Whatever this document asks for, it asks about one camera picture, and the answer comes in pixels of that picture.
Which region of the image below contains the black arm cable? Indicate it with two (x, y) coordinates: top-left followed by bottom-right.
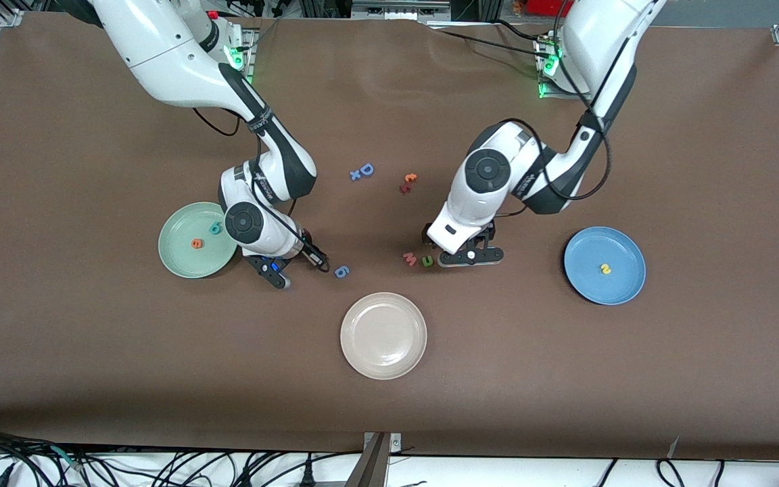
(192, 101), (331, 273)
(494, 0), (640, 217)

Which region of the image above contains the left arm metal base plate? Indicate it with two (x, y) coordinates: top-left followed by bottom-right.
(536, 37), (593, 101)

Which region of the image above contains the beige plate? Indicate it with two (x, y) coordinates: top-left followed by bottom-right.
(339, 292), (428, 381)

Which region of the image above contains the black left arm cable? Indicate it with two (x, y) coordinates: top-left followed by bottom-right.
(494, 0), (640, 217)

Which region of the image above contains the red box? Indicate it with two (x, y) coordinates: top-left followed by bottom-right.
(515, 0), (569, 18)

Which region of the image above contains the teal tipped floor cable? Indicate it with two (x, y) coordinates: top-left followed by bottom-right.
(48, 444), (86, 472)

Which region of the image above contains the blue plate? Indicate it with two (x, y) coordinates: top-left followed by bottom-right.
(563, 226), (647, 306)

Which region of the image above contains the mint green plate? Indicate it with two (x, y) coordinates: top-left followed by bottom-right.
(158, 202), (239, 279)

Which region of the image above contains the black table cable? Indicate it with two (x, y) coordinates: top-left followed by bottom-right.
(430, 26), (547, 55)
(490, 19), (547, 43)

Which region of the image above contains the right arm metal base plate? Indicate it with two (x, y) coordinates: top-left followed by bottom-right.
(239, 27), (259, 82)

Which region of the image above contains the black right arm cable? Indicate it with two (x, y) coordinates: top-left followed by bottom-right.
(192, 101), (331, 273)

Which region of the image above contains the grey metal table bracket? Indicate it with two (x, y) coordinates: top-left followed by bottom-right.
(346, 432), (404, 487)

